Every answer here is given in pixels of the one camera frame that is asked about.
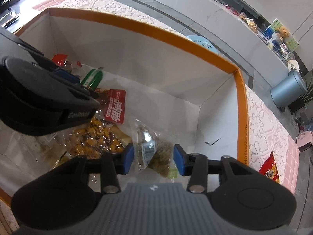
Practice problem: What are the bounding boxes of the green printed card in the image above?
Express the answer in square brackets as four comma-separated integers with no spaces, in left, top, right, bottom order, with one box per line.
[269,18,300,52]

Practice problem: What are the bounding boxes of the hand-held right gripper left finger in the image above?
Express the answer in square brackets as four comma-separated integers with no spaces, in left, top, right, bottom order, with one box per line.
[52,143,135,194]

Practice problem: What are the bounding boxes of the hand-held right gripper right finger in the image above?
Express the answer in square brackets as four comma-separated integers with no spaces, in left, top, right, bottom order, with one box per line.
[173,144,260,193]

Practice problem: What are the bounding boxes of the light blue stool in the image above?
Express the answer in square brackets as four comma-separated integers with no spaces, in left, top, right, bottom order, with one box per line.
[187,35,219,53]

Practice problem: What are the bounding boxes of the clear bag of yellow-brown snack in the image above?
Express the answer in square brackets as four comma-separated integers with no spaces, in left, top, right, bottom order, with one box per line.
[55,88,134,162]

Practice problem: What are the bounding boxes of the white round disc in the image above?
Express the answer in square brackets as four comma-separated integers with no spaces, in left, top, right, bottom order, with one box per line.
[287,59,300,72]

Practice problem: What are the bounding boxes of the blue and white box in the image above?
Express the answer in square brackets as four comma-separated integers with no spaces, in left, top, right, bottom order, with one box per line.
[263,28,275,42]

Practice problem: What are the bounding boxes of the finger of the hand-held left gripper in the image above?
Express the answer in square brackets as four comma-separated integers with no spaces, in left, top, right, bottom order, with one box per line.
[32,60,81,85]
[70,83,101,106]

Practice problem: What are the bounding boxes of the snack packs on console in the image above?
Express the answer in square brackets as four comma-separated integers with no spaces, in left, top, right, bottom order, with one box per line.
[238,12,260,33]

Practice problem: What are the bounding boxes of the black soundbar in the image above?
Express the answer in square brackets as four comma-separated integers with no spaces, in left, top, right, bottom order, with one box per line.
[211,0,267,23]

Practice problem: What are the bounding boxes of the clear packet with red top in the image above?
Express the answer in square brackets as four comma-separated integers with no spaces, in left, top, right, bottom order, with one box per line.
[52,54,73,73]

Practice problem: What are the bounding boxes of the brown teddy bear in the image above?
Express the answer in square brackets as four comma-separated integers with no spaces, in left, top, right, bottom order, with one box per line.
[277,27,289,40]

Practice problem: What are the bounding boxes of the clear bag of white balls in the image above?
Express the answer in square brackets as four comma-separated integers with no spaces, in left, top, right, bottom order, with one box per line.
[73,62,104,91]

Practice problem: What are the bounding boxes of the pink space heater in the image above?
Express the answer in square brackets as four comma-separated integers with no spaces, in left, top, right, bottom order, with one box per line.
[296,130,313,152]

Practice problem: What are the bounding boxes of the potted plant with long leaves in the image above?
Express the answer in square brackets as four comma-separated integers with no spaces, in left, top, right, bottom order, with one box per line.
[289,78,313,115]

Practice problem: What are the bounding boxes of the red snack bag yellow print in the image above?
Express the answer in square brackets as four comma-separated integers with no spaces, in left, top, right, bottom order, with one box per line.
[259,150,280,184]

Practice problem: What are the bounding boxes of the clear bag of brown clusters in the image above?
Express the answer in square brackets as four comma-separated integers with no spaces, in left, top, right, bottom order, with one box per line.
[132,119,178,179]

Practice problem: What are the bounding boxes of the blue-grey trash bin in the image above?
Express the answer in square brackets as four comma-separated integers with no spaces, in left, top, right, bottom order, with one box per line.
[270,70,307,112]

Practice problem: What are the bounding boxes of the orange cardboard box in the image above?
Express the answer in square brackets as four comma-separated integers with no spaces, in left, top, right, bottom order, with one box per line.
[0,7,250,201]

